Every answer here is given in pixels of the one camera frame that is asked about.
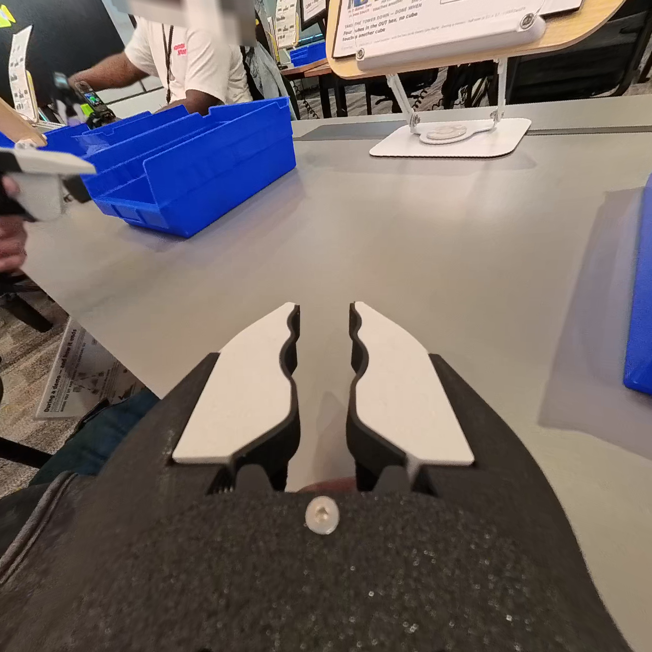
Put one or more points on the grey desk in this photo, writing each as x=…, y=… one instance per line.
x=407, y=229

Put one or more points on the person's left hand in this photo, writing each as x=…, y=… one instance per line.
x=11, y=247

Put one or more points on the grey jacket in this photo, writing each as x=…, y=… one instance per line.
x=270, y=81

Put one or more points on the printed instruction poster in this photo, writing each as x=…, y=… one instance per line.
x=86, y=372

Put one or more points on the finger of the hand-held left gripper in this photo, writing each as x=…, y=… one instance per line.
x=43, y=196

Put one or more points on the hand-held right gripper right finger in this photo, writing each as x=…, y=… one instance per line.
x=407, y=402

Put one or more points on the black screen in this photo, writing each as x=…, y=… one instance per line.
x=66, y=35

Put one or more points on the person's blue jeans leg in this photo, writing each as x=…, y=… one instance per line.
x=97, y=438

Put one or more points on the blue plastic bin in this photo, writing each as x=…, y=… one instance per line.
x=20, y=140
x=102, y=125
x=642, y=305
x=308, y=55
x=229, y=168

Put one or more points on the printed instruction sheet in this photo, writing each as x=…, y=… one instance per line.
x=407, y=25

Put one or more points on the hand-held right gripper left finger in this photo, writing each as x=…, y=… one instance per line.
x=239, y=402

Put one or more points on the brown table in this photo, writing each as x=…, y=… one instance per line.
x=305, y=69

